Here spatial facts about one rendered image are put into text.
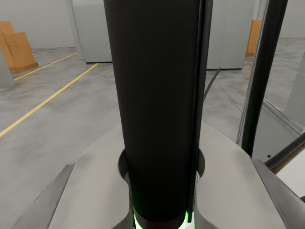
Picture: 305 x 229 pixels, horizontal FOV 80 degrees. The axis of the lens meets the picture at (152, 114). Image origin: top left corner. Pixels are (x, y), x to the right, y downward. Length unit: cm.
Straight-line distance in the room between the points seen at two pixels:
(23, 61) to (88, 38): 244
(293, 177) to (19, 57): 819
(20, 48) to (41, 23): 630
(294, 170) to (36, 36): 1450
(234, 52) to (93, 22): 481
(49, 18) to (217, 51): 1080
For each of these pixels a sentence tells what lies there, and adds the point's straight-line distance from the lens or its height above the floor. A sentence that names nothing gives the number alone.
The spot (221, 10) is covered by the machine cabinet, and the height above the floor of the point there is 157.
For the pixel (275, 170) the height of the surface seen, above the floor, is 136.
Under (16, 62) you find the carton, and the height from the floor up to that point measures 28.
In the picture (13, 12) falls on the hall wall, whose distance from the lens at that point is 1517.
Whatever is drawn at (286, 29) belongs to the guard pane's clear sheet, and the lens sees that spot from 133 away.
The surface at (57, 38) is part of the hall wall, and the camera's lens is 1397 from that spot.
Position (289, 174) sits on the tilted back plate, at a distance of 54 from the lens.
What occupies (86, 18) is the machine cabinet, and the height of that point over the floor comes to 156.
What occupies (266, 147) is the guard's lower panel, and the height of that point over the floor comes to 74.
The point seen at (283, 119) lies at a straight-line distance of 126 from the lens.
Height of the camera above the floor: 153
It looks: 28 degrees down
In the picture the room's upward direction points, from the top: 3 degrees counter-clockwise
